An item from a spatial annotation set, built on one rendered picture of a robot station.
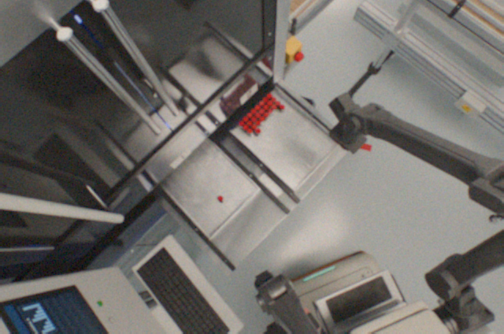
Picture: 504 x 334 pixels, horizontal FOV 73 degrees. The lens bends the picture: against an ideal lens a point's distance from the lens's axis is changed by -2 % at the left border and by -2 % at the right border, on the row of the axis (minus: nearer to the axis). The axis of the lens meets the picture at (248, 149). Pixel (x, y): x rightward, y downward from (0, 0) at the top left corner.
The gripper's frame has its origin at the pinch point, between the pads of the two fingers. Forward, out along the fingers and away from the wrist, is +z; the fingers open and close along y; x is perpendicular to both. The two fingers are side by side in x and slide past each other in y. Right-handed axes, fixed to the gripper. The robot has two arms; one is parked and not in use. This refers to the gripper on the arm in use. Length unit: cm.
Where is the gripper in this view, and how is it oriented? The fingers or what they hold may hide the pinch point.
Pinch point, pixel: (342, 142)
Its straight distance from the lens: 119.0
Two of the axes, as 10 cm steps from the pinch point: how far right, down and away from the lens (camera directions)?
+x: -7.0, 7.0, -1.4
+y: -7.1, -6.7, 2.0
